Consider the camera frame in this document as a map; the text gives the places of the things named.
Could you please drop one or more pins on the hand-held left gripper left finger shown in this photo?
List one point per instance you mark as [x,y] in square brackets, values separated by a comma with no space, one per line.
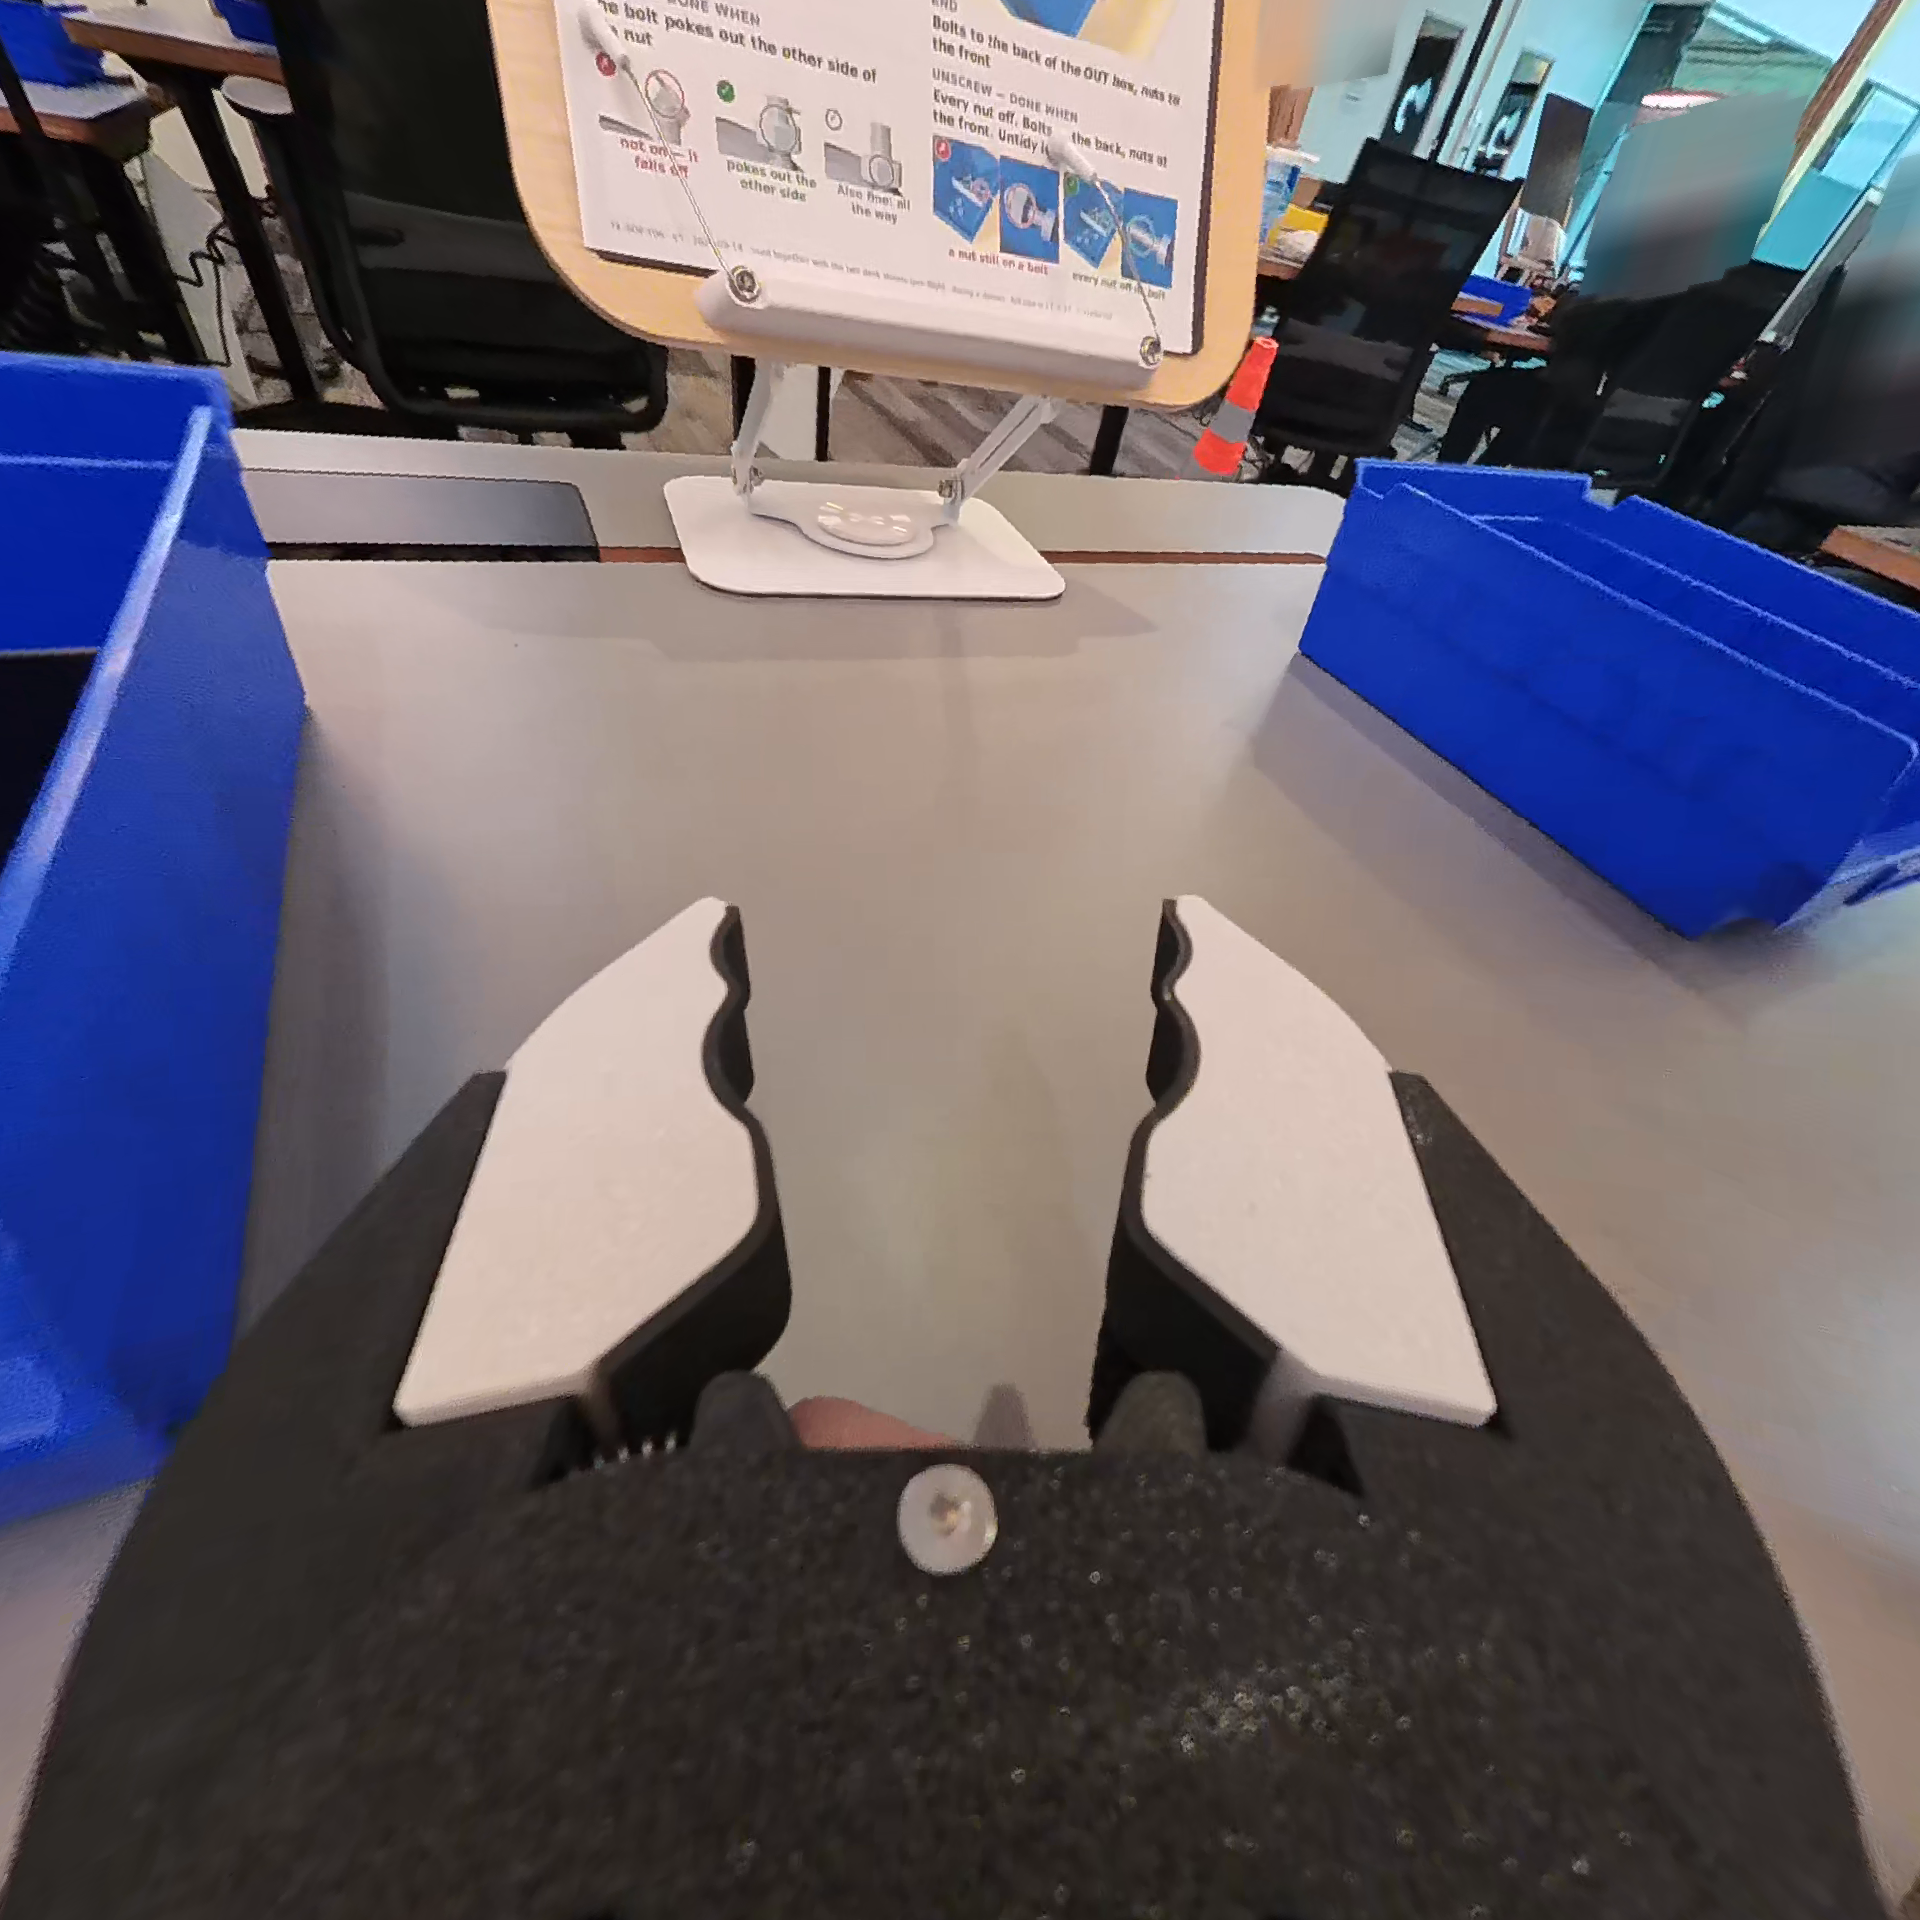
[585,1187]

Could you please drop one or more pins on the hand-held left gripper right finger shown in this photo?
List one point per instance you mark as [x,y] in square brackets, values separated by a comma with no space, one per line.
[1307,1187]

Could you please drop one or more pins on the blue bin with black divider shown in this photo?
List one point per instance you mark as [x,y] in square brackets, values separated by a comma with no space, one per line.
[151,960]

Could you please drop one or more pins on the blue plastic bin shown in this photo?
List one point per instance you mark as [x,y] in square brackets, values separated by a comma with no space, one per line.
[1622,692]

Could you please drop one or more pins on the black flat pad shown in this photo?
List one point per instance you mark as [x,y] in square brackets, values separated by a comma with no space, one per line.
[421,510]

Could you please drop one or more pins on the orange traffic cone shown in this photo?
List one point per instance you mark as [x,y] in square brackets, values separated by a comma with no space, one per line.
[1230,421]

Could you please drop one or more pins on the black mesh office chair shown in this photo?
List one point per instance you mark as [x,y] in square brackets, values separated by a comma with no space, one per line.
[1396,287]

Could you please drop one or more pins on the instruction board on white stand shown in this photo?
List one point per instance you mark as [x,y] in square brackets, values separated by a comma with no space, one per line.
[902,152]

